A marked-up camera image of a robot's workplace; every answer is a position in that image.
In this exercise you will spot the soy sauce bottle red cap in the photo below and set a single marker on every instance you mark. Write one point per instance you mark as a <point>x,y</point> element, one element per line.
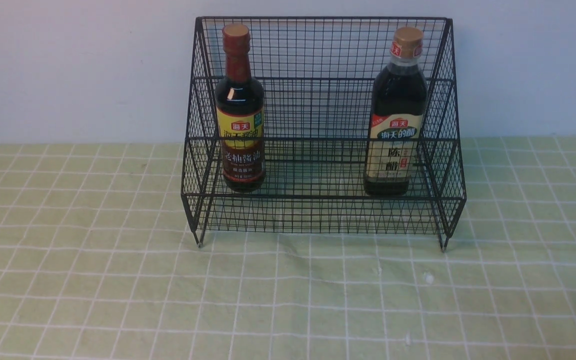
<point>240,111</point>

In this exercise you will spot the vinegar bottle gold cap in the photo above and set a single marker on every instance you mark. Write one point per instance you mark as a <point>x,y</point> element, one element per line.
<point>398,103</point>

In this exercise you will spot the black wire mesh rack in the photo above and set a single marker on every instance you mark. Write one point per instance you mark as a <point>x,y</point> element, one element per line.
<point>317,74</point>

